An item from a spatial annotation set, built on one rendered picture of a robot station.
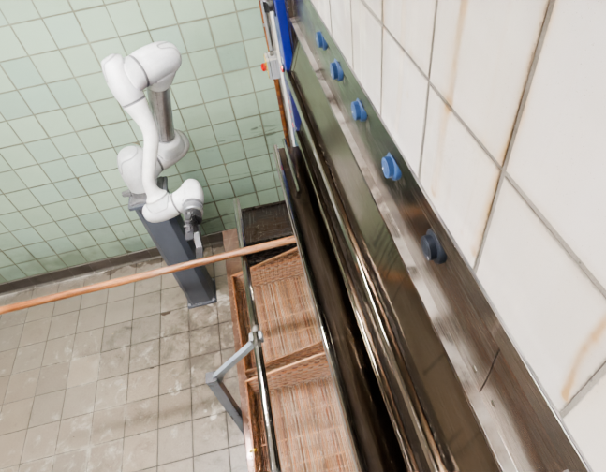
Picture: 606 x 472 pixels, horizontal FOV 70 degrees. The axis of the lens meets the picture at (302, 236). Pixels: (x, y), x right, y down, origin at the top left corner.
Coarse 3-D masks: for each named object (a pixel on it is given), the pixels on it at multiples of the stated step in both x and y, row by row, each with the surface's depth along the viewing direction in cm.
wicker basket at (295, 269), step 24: (264, 264) 223; (288, 264) 228; (240, 288) 233; (264, 288) 234; (288, 288) 232; (240, 312) 219; (264, 312) 224; (288, 312) 222; (312, 312) 221; (240, 336) 200; (288, 336) 213; (312, 336) 211; (264, 360) 206; (288, 360) 189
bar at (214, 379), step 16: (240, 208) 194; (240, 224) 186; (240, 240) 180; (256, 320) 154; (256, 336) 149; (240, 352) 156; (256, 352) 145; (224, 368) 161; (208, 384) 165; (224, 400) 178; (240, 416) 193; (272, 416) 131; (272, 432) 128; (272, 448) 125; (272, 464) 122
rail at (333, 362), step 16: (288, 192) 158; (288, 208) 153; (304, 256) 137; (320, 304) 125; (320, 320) 121; (336, 368) 111; (336, 384) 109; (352, 416) 103; (352, 432) 101; (352, 448) 99
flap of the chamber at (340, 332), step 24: (288, 168) 171; (312, 192) 161; (312, 216) 152; (312, 240) 145; (312, 264) 137; (336, 264) 138; (336, 288) 131; (336, 312) 125; (336, 336) 120; (360, 336) 120; (360, 360) 115; (360, 384) 111; (360, 408) 106; (384, 408) 107; (360, 432) 103; (384, 432) 103; (384, 456) 99
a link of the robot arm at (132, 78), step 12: (108, 60) 163; (120, 60) 165; (132, 60) 167; (108, 72) 164; (120, 72) 165; (132, 72) 167; (144, 72) 169; (108, 84) 168; (120, 84) 166; (132, 84) 168; (144, 84) 172; (120, 96) 169; (132, 96) 170
